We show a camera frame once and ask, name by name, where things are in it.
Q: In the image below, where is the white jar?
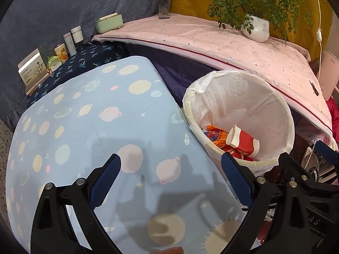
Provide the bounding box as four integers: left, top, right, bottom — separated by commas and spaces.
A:
70, 26, 83, 43

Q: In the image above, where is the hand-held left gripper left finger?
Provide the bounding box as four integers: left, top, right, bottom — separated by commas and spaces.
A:
30, 153, 122, 254

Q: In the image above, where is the navy floral cloth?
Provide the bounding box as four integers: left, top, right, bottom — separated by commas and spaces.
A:
26, 42, 130, 106

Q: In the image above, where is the white-lined trash bin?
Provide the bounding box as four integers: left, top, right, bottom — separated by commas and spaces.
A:
182, 69, 295, 176

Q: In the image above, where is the red cloth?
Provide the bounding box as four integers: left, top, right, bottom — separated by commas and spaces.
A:
326, 97, 339, 135

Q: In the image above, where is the white cable with switch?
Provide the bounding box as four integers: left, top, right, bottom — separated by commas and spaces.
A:
313, 0, 325, 72

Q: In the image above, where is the green tissue box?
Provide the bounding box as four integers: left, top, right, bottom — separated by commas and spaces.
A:
95, 13, 124, 33

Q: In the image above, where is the blue planet-print tablecloth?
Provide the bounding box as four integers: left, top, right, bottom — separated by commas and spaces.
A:
5, 55, 255, 254

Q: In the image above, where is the red and white paper cup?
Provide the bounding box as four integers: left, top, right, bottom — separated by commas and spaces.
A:
225, 124, 261, 155

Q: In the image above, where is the orange foil snack bag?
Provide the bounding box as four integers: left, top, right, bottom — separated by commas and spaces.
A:
203, 125, 231, 149

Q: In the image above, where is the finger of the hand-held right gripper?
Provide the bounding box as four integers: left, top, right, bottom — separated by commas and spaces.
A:
315, 140, 339, 167
278, 152, 339, 199

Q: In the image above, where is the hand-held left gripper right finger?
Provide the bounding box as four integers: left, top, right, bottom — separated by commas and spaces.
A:
221, 152, 311, 254

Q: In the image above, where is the white open gift box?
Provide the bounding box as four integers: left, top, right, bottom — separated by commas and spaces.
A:
18, 49, 51, 96

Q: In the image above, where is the yellow floral box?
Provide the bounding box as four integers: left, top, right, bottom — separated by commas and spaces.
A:
54, 43, 69, 63

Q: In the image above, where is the mustard yellow cloth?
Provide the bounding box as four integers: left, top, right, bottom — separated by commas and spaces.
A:
169, 0, 334, 61

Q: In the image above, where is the dark purple quilt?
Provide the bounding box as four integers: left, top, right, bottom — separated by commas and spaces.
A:
123, 44, 220, 109

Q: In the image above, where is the tall white bottle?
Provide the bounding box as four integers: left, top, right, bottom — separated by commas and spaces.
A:
63, 32, 77, 57

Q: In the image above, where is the small green packet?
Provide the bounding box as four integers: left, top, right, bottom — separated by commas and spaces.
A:
47, 55, 61, 72

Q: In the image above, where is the blue-grey backdrop cloth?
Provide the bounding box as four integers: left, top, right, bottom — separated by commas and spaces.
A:
0, 0, 170, 127

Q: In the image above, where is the pink dotted cloth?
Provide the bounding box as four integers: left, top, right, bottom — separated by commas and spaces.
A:
91, 13, 333, 138

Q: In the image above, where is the green plant in white pot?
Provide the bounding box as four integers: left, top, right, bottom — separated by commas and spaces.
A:
184, 0, 313, 44

